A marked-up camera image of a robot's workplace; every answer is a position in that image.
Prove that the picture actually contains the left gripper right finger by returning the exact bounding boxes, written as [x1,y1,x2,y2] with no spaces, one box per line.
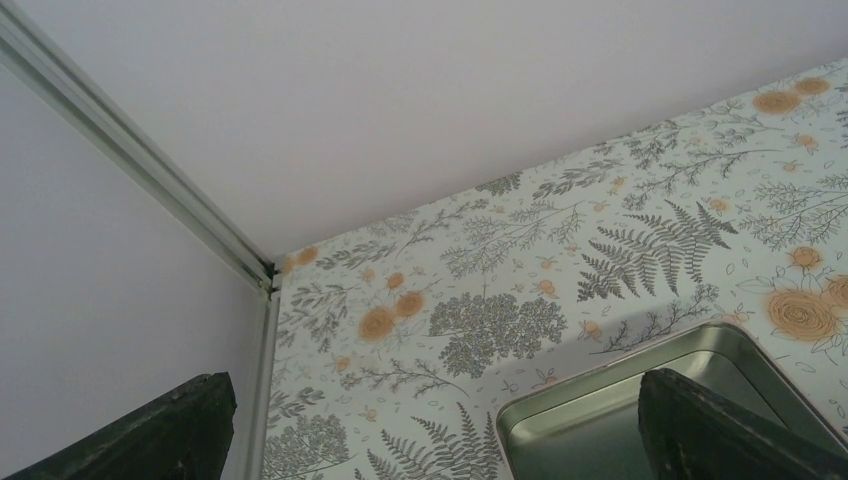
[638,368,847,479]

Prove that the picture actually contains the aluminium corner frame post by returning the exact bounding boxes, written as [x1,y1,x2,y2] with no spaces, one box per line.
[1,1,274,479]

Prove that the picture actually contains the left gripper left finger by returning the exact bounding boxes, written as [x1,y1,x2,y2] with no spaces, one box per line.
[9,372,237,479]

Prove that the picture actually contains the floral table mat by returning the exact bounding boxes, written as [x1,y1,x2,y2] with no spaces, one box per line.
[259,59,847,479]

